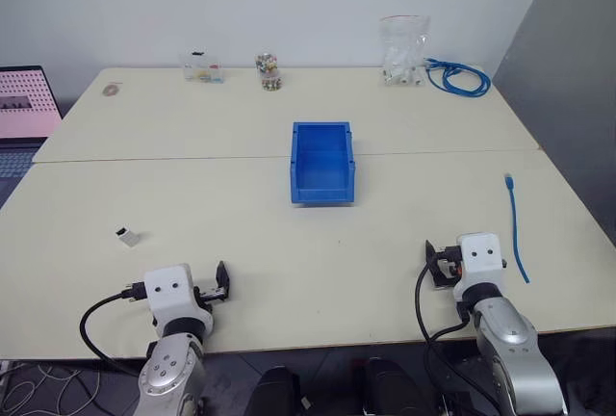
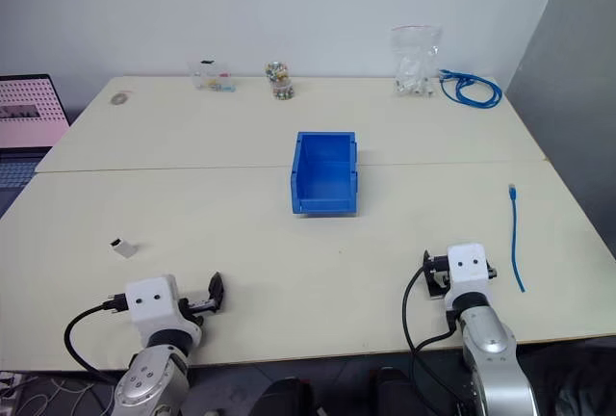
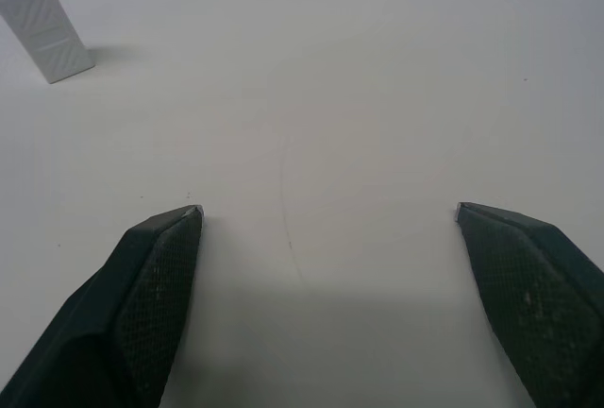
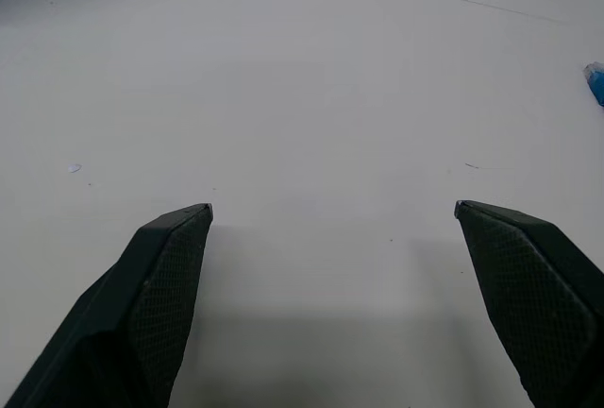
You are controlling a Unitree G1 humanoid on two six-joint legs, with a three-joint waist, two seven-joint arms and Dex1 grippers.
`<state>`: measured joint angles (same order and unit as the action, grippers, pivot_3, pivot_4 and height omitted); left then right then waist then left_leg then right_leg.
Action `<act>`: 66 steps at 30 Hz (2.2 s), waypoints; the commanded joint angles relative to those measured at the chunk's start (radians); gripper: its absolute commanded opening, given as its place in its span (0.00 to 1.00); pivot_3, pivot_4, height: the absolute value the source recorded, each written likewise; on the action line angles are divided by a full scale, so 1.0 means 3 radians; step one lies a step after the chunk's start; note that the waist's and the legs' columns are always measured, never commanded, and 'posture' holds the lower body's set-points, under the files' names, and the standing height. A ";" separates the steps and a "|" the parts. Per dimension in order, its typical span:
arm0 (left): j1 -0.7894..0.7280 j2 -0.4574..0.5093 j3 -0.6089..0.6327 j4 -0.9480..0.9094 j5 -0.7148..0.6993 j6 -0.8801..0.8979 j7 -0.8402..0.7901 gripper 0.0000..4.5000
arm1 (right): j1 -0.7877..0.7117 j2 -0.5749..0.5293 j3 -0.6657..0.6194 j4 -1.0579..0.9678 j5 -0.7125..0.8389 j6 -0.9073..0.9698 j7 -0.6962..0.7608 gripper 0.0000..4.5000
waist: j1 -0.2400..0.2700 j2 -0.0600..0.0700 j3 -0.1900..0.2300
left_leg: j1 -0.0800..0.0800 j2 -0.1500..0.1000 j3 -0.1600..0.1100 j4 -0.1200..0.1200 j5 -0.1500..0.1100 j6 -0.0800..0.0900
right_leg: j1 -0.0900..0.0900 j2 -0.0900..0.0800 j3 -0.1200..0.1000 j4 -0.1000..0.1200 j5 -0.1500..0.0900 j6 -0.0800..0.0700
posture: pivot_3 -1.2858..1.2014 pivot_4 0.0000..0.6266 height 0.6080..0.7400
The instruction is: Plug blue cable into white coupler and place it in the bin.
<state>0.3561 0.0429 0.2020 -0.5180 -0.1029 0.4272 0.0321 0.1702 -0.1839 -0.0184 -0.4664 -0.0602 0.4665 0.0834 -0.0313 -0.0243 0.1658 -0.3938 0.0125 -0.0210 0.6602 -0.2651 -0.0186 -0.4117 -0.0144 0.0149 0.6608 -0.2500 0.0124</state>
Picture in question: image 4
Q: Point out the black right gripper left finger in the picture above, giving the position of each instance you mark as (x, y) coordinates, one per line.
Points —
(141, 313)

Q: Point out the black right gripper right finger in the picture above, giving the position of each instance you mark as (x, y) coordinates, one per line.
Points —
(533, 294)

